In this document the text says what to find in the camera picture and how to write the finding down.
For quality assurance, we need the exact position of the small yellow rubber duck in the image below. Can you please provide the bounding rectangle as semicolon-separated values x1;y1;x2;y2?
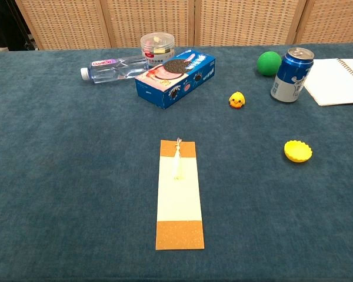
228;91;246;110

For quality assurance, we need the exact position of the cream bookmark tassel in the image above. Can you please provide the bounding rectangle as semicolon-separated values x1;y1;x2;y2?
172;137;184;181

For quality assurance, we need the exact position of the blue cookie box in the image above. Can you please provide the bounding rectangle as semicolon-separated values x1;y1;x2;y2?
134;48;217;110

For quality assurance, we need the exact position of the orange and cream bookmark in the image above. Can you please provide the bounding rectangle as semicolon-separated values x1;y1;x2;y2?
155;139;205;251

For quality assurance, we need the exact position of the clear round plastic jar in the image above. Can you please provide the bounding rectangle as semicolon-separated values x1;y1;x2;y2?
140;32;177;67

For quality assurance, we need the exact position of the clear plastic water bottle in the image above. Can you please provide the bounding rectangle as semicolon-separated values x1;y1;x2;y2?
80;56;150;85

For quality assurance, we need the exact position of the teal table cloth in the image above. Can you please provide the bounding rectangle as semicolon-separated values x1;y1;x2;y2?
0;42;353;282

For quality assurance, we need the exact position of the green ball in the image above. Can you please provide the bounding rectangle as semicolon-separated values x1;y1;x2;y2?
257;51;282;77

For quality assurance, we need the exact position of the yellow bottle cap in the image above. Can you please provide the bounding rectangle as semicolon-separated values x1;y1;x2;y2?
284;140;313;163

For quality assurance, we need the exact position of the woven rattan folding screen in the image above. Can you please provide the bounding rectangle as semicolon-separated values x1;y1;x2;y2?
15;0;353;51

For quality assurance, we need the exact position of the blue and white drink can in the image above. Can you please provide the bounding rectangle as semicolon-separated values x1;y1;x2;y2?
270;47;315;103

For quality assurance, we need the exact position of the white spiral notebook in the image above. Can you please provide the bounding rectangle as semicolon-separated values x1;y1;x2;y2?
303;58;353;107

